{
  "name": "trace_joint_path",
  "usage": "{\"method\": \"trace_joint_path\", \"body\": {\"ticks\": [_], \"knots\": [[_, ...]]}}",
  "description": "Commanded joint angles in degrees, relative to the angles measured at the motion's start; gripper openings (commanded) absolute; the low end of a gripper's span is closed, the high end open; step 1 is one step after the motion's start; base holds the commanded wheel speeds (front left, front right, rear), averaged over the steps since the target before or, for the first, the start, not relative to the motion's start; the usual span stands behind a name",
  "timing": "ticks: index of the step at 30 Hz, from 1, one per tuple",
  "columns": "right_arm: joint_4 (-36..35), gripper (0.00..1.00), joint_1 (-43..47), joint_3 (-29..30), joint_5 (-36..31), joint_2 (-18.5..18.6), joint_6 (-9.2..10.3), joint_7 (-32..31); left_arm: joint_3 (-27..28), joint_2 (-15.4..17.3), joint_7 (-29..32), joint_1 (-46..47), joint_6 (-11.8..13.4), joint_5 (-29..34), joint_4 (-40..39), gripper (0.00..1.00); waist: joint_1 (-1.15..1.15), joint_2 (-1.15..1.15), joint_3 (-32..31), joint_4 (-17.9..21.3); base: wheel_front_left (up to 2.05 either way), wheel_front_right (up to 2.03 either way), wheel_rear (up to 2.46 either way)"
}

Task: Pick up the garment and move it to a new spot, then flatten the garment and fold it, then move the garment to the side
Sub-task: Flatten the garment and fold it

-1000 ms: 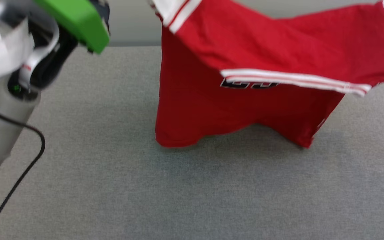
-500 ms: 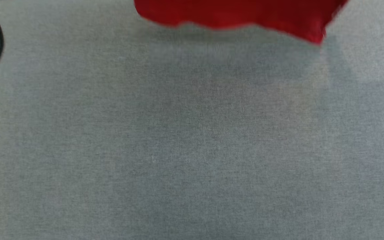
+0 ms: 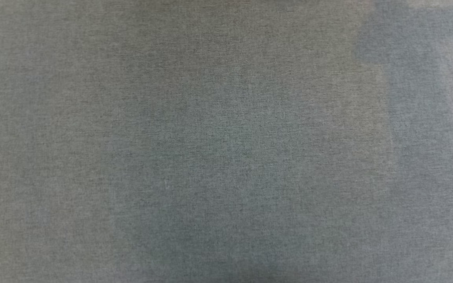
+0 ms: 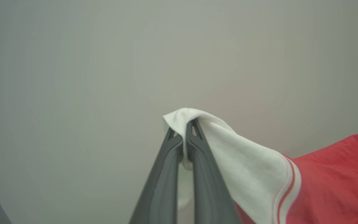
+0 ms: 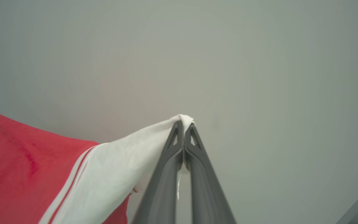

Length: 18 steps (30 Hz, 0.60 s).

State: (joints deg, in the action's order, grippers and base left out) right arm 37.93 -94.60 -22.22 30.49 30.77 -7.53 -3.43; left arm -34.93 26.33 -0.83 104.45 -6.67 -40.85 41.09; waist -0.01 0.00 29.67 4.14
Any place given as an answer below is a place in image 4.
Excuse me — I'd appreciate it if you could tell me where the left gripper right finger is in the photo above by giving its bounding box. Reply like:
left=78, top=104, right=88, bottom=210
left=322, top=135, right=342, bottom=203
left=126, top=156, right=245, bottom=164
left=185, top=118, right=241, bottom=224

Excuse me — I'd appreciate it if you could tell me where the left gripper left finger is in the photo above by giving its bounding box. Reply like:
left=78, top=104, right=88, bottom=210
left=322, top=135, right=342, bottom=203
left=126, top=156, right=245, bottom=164
left=129, top=128, right=185, bottom=224

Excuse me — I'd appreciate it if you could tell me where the red white garment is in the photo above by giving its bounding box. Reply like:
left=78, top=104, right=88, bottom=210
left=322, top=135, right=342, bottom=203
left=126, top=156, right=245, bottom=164
left=163, top=108, right=358, bottom=224

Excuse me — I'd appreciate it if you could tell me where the grey fabric sofa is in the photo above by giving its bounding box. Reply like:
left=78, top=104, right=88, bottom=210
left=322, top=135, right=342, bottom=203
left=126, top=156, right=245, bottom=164
left=0, top=0, right=358, bottom=224

